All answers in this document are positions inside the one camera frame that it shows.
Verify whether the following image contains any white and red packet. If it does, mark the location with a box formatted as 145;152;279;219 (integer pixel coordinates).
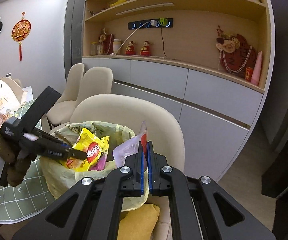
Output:
112;120;149;168

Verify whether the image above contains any white cup with lid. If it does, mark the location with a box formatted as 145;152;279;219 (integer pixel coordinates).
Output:
112;39;122;55

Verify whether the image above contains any dark glass door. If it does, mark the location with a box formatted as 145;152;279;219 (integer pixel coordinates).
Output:
64;0;89;85

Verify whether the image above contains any brown wrapper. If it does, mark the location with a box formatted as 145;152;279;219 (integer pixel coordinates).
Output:
54;130;80;147

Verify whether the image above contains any wooden shelf cabinet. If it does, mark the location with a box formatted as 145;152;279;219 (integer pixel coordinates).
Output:
81;0;276;180

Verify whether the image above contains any pink bottle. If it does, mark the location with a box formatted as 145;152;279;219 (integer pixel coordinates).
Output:
250;51;263;87

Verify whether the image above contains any white cable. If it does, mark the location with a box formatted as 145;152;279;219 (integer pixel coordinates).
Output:
111;22;152;55

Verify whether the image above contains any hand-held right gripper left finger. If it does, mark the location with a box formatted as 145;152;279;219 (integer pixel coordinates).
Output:
11;141;146;240

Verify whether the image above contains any red knot wall ornament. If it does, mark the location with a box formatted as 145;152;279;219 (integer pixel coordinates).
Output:
11;12;32;62

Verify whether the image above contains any beige chair with cushion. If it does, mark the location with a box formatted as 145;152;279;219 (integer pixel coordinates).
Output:
70;94;186;240

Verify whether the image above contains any pink wrapper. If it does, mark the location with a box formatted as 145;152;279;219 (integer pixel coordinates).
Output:
89;152;108;172

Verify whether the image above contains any bin with yellow bag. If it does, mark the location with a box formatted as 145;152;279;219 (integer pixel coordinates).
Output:
39;121;149;212

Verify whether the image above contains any person's left hand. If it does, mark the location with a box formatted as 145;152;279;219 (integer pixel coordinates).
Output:
0;130;37;187

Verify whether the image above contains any yellow snack packet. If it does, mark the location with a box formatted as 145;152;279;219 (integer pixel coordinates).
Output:
60;127;110;172

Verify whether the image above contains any illustrated cardboard box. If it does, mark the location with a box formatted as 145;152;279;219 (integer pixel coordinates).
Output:
0;78;24;130

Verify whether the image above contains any yellow toy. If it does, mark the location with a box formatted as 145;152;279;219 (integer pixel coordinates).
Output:
109;0;127;8

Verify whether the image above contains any green grid tablecloth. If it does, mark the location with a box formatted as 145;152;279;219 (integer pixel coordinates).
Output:
0;86;57;227

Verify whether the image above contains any red fortune figurine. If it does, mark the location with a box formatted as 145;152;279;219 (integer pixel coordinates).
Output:
125;41;136;55
140;40;151;56

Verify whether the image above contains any black power strip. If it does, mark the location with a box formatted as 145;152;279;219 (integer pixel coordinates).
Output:
128;18;174;30

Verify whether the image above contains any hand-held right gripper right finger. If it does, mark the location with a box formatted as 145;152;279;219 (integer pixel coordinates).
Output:
148;141;277;240

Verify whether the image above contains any brown decorated handbag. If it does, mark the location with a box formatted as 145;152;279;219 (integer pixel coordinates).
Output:
215;25;259;75

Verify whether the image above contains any yellow cushion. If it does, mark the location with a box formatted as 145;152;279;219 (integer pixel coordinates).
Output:
117;203;161;240

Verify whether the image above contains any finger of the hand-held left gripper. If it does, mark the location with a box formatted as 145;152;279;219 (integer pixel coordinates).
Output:
37;144;88;161
33;127;72;151

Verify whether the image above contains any black cable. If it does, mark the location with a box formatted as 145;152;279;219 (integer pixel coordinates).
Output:
161;26;179;61

